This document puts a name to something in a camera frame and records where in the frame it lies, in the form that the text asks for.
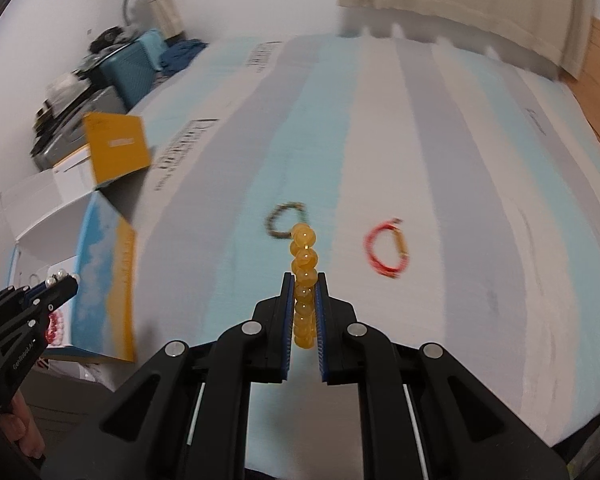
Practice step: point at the pearl earring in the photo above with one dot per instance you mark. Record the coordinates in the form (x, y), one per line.
(51, 282)

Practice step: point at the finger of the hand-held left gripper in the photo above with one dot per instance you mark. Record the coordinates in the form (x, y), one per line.
(27, 296)
(55, 300)

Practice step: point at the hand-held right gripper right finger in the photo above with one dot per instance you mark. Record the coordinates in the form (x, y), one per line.
(323, 330)

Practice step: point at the black bag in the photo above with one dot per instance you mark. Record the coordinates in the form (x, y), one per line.
(112, 37)

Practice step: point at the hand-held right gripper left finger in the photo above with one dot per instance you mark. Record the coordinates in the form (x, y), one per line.
(287, 325)

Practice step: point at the sky print cardboard box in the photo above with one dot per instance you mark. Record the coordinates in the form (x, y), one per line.
(105, 270)

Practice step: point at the person's left hand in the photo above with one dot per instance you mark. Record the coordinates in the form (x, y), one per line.
(22, 430)

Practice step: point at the teal suitcase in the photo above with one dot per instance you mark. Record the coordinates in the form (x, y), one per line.
(132, 67)

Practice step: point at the striped bed blanket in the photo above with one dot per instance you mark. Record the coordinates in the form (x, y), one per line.
(430, 160)

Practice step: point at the silver suitcase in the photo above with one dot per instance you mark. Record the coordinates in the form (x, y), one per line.
(70, 132)

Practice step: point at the blue clothes pile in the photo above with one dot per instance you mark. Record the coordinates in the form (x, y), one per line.
(182, 54)

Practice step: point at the pearl bead cluster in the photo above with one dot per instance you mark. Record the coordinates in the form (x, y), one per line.
(61, 274)

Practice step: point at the clear plastic bag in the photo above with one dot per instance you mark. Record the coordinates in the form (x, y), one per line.
(65, 87)

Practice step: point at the white box with yellow flap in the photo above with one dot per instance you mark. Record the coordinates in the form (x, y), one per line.
(117, 146)

